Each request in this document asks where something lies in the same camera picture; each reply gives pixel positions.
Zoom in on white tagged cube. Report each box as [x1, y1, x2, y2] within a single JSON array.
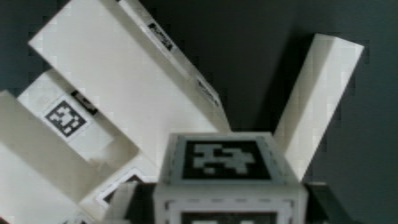
[[152, 132, 309, 224]]

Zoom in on white chair back frame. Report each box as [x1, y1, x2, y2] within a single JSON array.
[[0, 0, 229, 224]]

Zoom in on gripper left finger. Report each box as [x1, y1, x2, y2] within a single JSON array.
[[99, 182, 156, 224]]

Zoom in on white right fence wall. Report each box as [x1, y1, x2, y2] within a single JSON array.
[[273, 34, 364, 179]]

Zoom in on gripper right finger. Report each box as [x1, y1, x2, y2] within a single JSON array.
[[303, 182, 355, 224]]

